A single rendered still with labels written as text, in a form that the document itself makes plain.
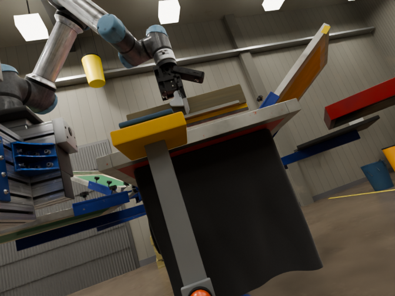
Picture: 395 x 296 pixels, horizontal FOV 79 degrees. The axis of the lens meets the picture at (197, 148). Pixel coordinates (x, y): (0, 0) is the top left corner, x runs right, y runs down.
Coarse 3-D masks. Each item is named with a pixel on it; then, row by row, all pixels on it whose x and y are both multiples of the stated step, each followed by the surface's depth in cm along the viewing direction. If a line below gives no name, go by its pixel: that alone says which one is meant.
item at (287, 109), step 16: (256, 112) 68; (272, 112) 68; (288, 112) 68; (208, 128) 66; (224, 128) 67; (240, 128) 67; (192, 144) 67; (96, 160) 63; (112, 160) 64; (128, 160) 64; (144, 160) 67; (112, 176) 73; (128, 176) 80
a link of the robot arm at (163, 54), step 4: (156, 52) 85; (160, 52) 84; (164, 52) 84; (168, 52) 84; (172, 52) 86; (156, 56) 85; (160, 56) 84; (164, 56) 84; (168, 56) 84; (172, 56) 85; (156, 60) 85; (160, 60) 84; (156, 64) 85
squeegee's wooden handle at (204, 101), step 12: (192, 96) 83; (204, 96) 83; (216, 96) 83; (228, 96) 83; (240, 96) 83; (156, 108) 81; (168, 108) 81; (180, 108) 81; (192, 108) 82; (204, 108) 82
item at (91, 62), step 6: (90, 54) 550; (96, 54) 559; (84, 60) 549; (90, 60) 546; (96, 60) 553; (84, 66) 550; (90, 66) 543; (96, 66) 548; (90, 72) 541; (96, 72) 543; (102, 72) 557; (90, 78) 539; (96, 78) 539; (102, 78) 549; (90, 84) 547; (96, 84) 555; (102, 84) 562
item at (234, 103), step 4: (236, 100) 81; (224, 104) 81; (228, 104) 81; (232, 104) 81; (236, 104) 82; (212, 108) 80; (216, 108) 80; (220, 108) 81; (224, 108) 82; (196, 112) 80; (200, 112) 80; (204, 112) 80; (208, 112) 81; (212, 112) 82; (184, 116) 79; (188, 116) 79; (192, 116) 80; (196, 116) 81
